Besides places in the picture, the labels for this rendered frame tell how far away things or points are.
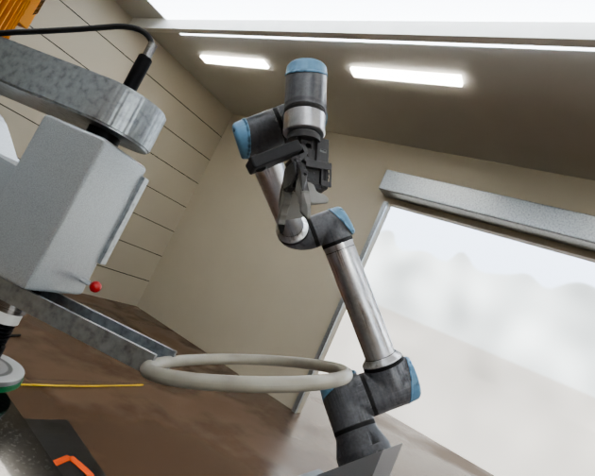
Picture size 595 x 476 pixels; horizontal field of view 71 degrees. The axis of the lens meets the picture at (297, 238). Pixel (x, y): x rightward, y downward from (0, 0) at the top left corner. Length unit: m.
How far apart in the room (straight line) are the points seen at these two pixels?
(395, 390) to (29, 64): 1.47
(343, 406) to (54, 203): 1.07
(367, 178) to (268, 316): 2.51
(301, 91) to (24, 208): 0.75
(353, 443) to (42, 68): 1.43
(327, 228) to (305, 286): 4.67
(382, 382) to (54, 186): 1.16
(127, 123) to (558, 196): 5.17
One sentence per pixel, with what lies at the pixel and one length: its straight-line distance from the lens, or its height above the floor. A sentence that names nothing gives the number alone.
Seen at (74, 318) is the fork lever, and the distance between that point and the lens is 1.17.
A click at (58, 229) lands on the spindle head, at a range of 1.18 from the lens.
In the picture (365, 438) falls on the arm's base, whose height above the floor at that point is 1.10.
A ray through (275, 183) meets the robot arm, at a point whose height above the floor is 1.68.
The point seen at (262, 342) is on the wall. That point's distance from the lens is 6.33.
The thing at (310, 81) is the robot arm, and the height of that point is 1.84.
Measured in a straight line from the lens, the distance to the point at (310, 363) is 1.20.
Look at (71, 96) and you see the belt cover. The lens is 1.29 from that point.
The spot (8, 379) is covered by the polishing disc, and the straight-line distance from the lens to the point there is 1.37.
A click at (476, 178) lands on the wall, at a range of 5.95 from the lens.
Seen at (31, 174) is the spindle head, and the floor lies 1.43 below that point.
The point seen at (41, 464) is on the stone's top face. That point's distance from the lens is 1.18.
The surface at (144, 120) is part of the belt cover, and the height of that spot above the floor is 1.69.
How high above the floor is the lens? 1.44
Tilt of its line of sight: 7 degrees up
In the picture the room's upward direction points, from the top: 25 degrees clockwise
